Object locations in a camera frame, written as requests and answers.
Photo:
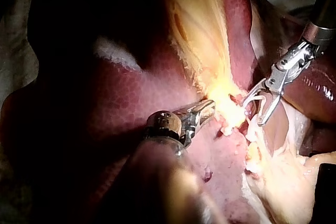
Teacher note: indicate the dark right arm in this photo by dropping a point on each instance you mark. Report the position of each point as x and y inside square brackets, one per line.
[326, 3]

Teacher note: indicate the right arm instrument jaw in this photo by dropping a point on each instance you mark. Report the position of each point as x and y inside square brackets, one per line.
[271, 110]
[253, 94]

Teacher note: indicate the white cloth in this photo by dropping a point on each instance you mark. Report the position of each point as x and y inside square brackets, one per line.
[13, 51]

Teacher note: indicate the thin tube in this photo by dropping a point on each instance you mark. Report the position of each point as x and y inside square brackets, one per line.
[252, 123]

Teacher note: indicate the gallbladder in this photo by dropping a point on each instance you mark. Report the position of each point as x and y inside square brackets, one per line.
[199, 37]

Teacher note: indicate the left arm instrument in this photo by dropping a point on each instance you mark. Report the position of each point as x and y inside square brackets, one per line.
[165, 124]

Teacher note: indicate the left arm instrument jaw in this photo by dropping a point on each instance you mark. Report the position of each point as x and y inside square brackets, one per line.
[206, 116]
[202, 105]

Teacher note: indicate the pale fatty tissue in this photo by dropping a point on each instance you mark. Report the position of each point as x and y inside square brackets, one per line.
[278, 182]
[113, 53]

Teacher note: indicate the dark left arm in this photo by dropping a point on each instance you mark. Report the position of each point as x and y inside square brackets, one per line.
[157, 182]

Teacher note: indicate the right arm instrument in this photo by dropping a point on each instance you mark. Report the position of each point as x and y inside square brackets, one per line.
[288, 64]

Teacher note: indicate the dark red liver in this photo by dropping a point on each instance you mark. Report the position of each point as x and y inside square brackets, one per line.
[126, 98]

